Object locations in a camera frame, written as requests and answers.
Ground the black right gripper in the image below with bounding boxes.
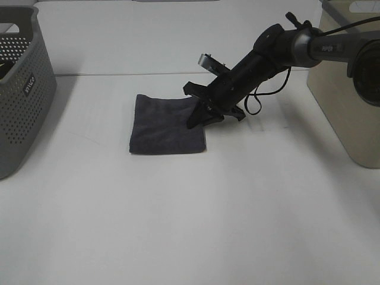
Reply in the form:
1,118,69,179
183,50,279,129

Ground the dark grey towel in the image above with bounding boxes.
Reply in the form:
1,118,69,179
129,94,206,155

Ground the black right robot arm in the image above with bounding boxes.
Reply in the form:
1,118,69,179
183,24,379,128

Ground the beige storage bin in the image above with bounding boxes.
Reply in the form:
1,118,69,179
307,1,379,169

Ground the grey perforated plastic basket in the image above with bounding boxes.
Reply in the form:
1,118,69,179
1,6,56,179

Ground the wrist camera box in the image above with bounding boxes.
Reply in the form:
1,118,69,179
198,53,230,76

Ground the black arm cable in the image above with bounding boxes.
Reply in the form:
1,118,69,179
243,11,380,116

